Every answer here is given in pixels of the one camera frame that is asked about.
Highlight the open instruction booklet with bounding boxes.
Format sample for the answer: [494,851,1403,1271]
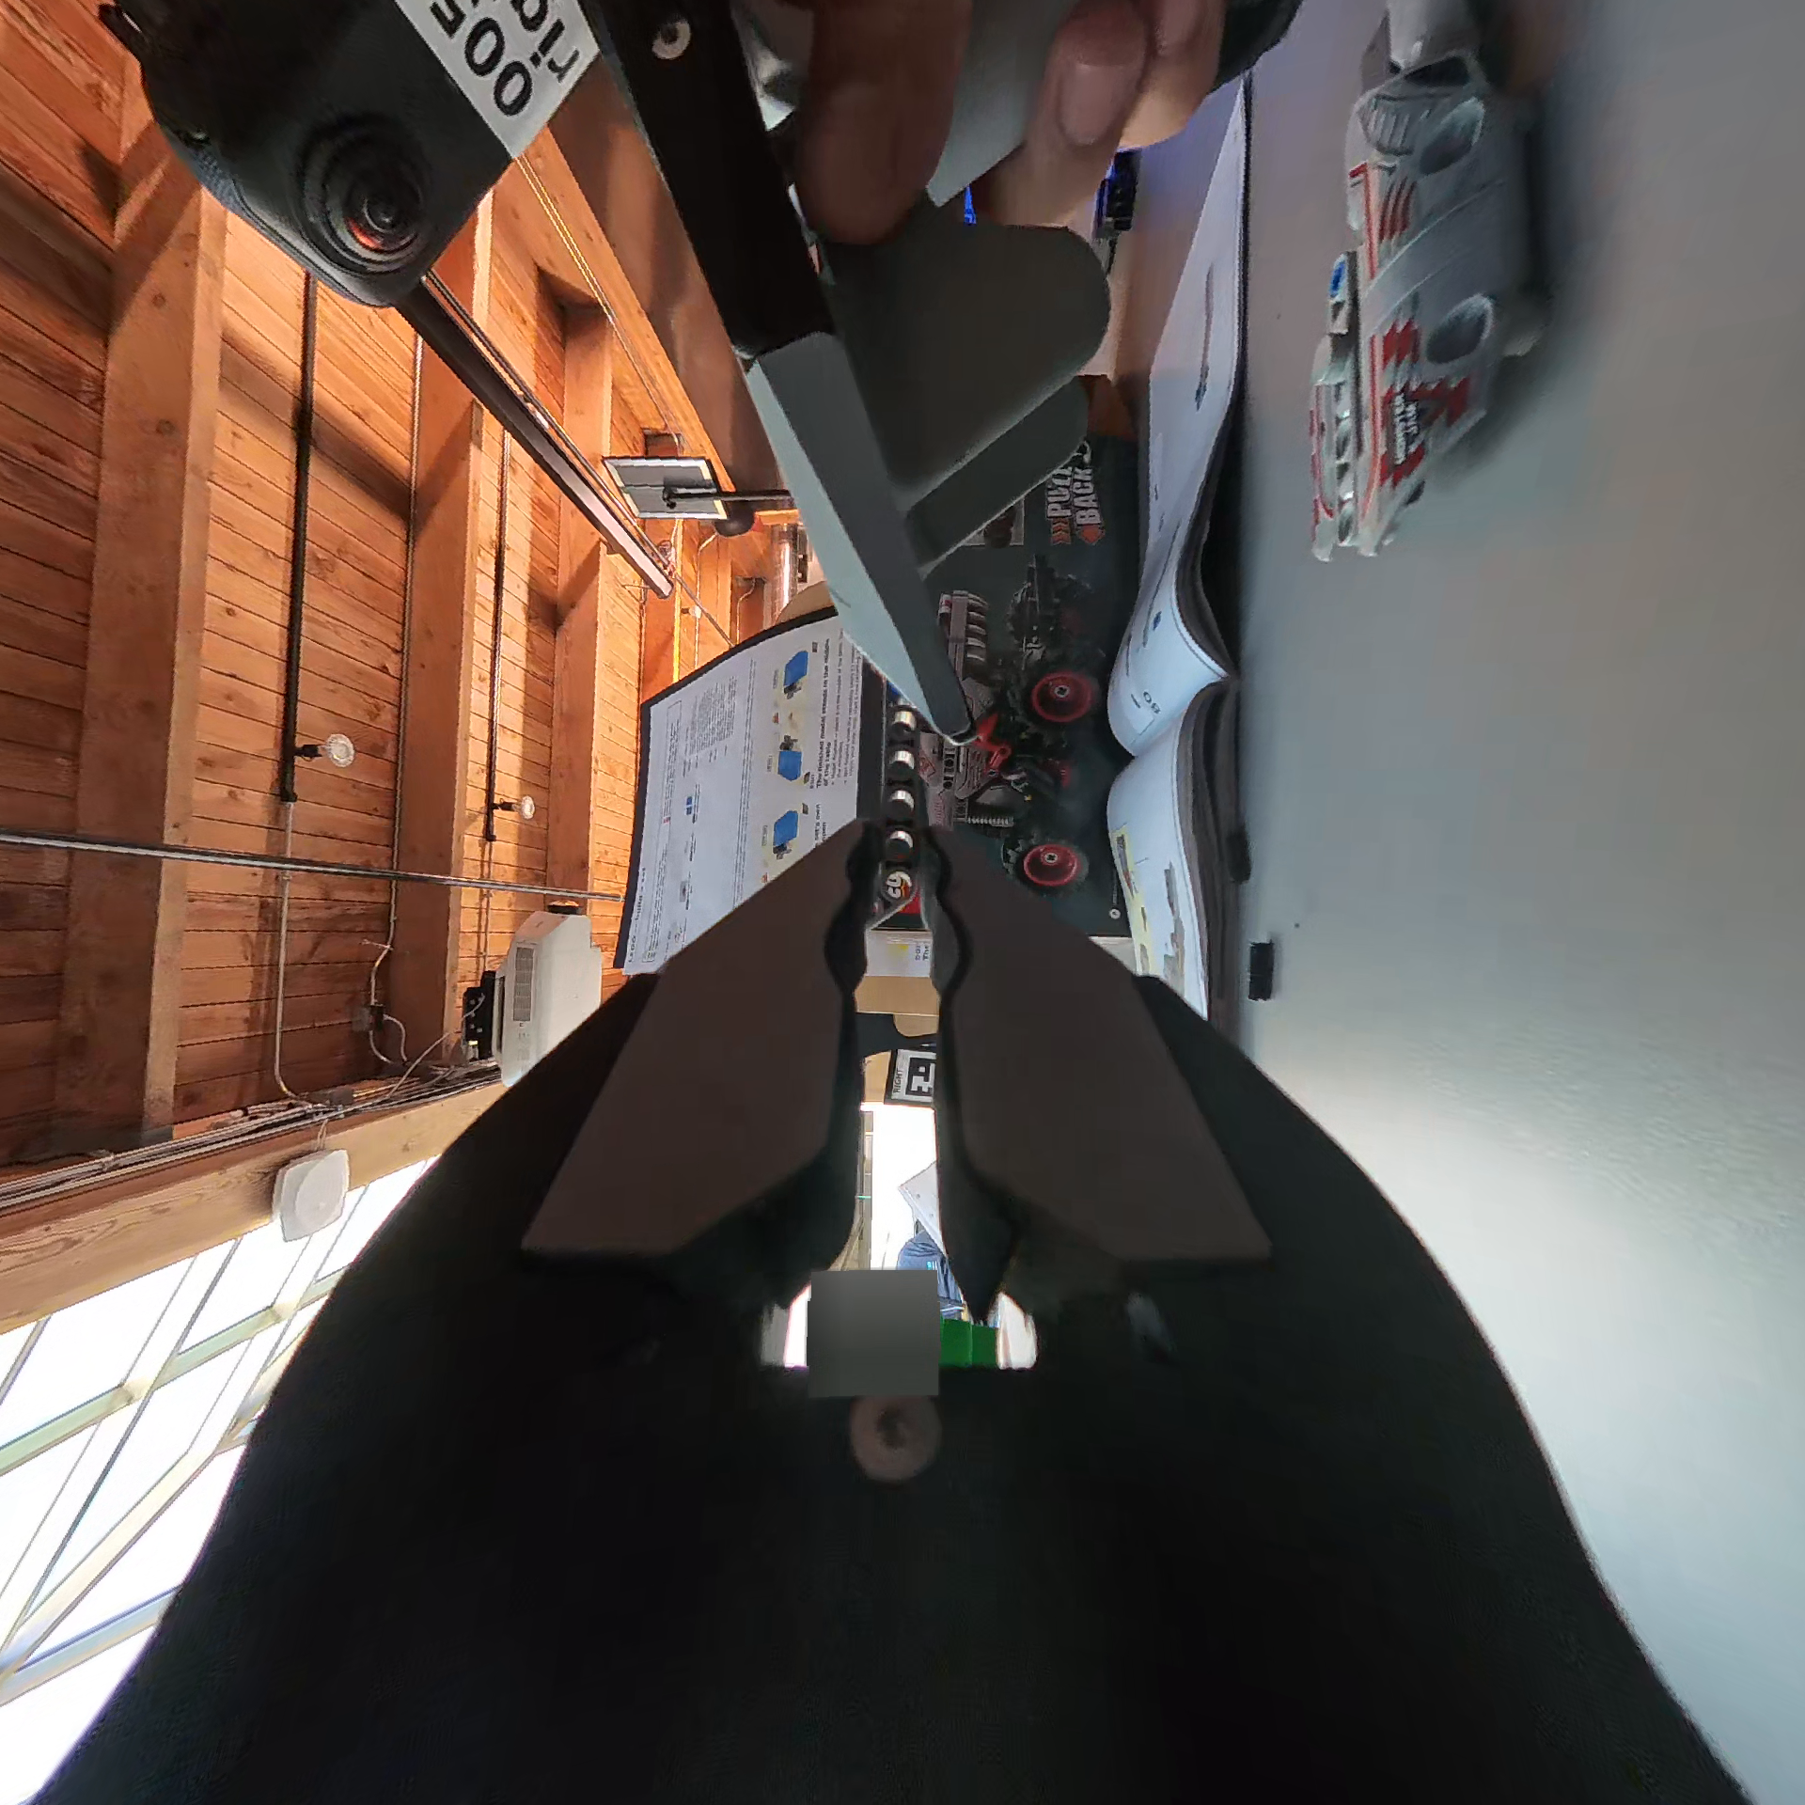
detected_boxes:
[1104,76,1254,1020]

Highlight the lego box with truck picture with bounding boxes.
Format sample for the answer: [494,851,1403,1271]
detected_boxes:
[903,433,1148,939]

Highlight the person's right hand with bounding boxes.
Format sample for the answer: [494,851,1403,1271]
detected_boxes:
[795,0,1270,241]

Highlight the ceiling light fixture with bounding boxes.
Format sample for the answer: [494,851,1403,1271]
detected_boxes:
[601,451,795,542]

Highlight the white projector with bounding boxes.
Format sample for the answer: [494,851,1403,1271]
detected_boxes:
[492,907,610,1087]

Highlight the white wall access point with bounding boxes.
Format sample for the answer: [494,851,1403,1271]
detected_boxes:
[275,1149,351,1244]

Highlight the black ceiling rail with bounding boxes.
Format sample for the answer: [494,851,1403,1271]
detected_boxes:
[409,275,678,602]

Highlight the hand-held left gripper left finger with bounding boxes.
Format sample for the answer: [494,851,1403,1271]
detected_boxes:
[522,825,867,1306]

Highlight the black wall pipe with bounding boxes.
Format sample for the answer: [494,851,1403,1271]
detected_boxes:
[485,433,512,847]
[278,273,320,807]

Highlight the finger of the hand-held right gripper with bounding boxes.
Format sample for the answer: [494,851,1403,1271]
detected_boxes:
[745,328,978,743]
[822,194,1118,573]

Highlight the black lego beam with holes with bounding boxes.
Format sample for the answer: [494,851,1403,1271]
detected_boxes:
[871,689,944,936]

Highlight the thin metal rod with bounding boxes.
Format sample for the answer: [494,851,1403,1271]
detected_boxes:
[0,831,627,904]

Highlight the printed instruction sheet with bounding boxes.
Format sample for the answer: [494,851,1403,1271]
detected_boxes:
[616,620,871,977]

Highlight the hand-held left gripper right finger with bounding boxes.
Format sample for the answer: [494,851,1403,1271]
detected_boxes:
[930,831,1274,1316]

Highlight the white and red lego car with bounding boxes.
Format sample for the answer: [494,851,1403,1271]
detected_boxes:
[1306,15,1552,566]

